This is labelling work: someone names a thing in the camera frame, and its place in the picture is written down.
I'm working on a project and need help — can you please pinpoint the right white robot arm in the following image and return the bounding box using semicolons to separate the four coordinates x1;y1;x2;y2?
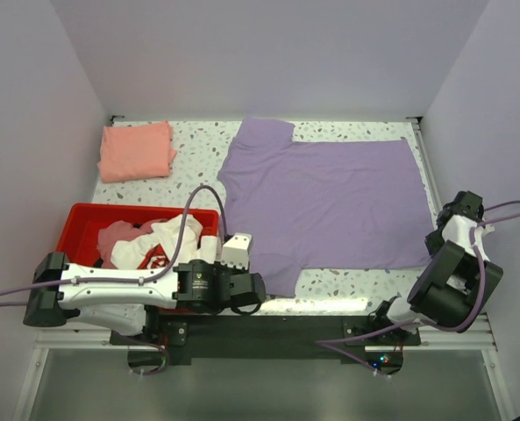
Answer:
367;191;503;345

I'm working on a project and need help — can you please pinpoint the red plastic tray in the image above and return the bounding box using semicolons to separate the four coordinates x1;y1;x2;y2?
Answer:
57;203;218;271

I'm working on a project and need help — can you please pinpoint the white and red t shirt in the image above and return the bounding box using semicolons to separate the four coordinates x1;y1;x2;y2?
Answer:
110;213;220;271

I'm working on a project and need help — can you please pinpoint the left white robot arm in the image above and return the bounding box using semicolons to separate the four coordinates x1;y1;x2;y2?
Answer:
23;253;266;344

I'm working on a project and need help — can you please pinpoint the purple t shirt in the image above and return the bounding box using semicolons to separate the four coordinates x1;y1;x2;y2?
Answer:
217;118;433;297

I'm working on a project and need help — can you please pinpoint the dusty pink t shirt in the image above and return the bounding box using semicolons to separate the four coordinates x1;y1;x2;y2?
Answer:
96;221;158;270

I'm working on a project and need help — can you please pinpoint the aluminium frame rail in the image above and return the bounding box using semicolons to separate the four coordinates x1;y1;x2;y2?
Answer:
33;324;125;350

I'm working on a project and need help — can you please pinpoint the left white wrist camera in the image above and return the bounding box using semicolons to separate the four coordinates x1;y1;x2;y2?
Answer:
220;232;253;270

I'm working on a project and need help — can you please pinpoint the folded salmon pink t shirt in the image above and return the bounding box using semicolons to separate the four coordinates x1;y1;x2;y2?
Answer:
98;121;177;183

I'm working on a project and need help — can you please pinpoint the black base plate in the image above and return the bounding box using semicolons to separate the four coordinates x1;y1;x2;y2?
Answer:
109;314;423;367

